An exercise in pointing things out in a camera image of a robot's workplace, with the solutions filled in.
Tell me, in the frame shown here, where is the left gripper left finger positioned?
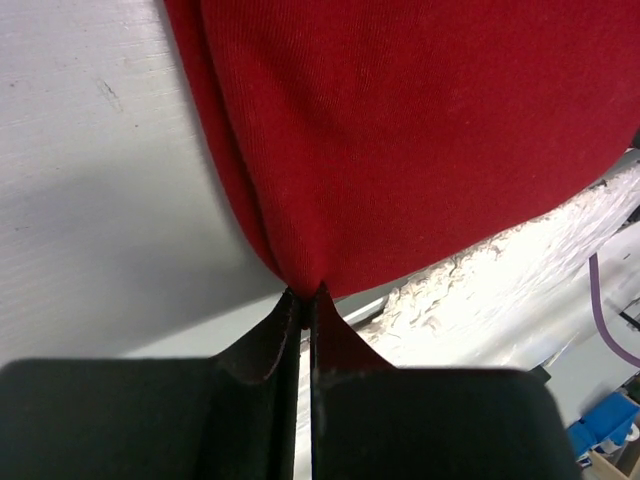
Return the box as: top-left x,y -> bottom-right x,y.
1,292 -> 301,479

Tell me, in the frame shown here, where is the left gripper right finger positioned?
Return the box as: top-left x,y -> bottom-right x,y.
308,288 -> 576,479

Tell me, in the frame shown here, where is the blue plastic bin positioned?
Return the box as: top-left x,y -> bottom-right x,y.
567,392 -> 639,459

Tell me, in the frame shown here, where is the dark red t shirt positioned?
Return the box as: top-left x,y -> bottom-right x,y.
166,1 -> 639,297

